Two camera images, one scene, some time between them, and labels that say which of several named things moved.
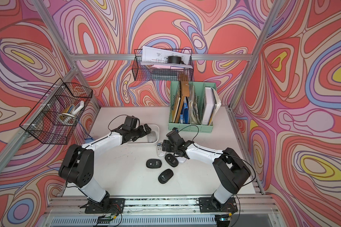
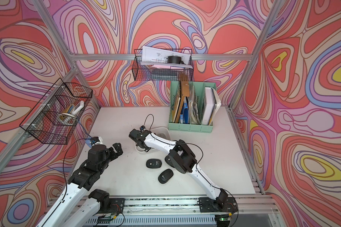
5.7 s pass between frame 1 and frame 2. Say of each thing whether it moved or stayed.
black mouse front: stayed
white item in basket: stayed
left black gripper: moved
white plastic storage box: moved
